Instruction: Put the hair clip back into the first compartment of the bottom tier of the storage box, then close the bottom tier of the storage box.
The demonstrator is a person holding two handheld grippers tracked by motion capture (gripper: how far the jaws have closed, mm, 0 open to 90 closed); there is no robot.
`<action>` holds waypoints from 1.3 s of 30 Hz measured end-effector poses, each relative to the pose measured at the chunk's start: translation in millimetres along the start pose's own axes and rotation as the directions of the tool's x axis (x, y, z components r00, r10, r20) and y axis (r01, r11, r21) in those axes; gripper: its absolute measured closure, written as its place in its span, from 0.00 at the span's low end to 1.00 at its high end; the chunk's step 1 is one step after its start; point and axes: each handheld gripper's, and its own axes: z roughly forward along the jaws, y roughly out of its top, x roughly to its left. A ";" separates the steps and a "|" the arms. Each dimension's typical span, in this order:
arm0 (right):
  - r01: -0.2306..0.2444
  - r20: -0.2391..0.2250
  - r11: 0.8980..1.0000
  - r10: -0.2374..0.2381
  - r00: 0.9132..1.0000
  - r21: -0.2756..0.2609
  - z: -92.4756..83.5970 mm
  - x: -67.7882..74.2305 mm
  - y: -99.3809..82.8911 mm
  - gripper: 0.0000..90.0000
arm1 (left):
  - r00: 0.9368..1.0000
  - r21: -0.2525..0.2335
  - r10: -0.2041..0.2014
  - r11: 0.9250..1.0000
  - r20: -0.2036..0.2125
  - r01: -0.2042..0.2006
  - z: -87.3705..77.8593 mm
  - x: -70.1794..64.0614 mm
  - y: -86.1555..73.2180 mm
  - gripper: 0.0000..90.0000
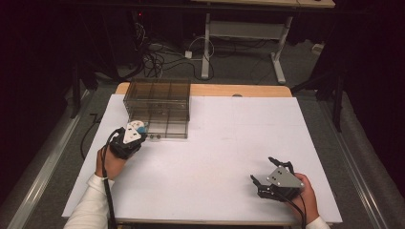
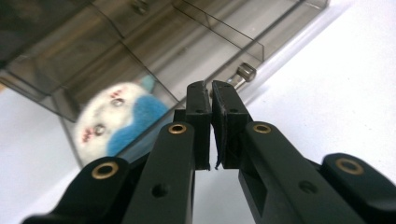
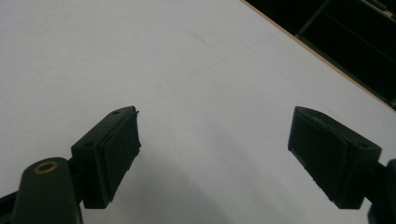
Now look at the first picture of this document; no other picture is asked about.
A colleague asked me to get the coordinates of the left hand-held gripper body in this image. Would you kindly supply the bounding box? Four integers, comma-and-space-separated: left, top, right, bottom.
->
109, 120, 148, 160

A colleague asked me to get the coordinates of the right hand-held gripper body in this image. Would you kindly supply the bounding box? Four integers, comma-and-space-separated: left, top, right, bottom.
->
256, 165, 305, 203

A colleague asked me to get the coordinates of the white and blue plush toy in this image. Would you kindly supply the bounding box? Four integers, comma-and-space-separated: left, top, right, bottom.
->
130, 119, 150, 135

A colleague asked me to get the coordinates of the clear brown drawer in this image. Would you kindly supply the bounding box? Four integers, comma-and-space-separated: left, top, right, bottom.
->
127, 108, 189, 140

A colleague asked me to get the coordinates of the clear brown drawer cabinet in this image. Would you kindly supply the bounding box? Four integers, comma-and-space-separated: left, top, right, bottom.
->
122, 77, 192, 122

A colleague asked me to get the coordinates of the person's left hand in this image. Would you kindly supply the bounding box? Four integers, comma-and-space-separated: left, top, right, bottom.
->
95, 145, 126, 180

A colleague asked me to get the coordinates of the person's right hand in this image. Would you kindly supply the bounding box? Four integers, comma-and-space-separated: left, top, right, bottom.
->
290, 173, 319, 223

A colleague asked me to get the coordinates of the white table cover sheet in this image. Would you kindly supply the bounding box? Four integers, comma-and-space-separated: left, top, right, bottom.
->
61, 94, 344, 224

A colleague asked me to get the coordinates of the black metal stand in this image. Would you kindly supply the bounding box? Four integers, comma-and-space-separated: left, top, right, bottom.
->
290, 72, 346, 134
70, 60, 100, 119

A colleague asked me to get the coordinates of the wooden table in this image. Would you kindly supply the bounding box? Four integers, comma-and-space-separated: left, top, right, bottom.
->
115, 82, 293, 98

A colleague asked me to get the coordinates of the beige desk top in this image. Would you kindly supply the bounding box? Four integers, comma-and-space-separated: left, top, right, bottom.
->
190, 0, 336, 9

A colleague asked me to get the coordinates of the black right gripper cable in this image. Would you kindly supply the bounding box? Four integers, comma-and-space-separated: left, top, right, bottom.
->
272, 189, 309, 229

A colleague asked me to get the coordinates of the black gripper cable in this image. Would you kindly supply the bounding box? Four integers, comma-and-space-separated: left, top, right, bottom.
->
100, 128, 126, 229
272, 189, 309, 229

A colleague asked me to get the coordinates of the thin black floor cable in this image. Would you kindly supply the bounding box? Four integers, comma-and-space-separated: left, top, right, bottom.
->
79, 113, 103, 160

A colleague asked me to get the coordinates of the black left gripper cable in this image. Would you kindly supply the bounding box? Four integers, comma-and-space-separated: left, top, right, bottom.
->
100, 128, 126, 229

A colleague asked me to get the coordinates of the aluminium floor rail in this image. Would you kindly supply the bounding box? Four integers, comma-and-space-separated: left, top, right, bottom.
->
317, 100, 390, 229
5, 90, 93, 229

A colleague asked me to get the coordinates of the tangle of black cables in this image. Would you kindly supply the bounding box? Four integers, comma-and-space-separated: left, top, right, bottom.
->
132, 22, 215, 81

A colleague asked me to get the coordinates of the white metal desk frame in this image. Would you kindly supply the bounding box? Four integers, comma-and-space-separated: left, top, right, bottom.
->
200, 12, 294, 86

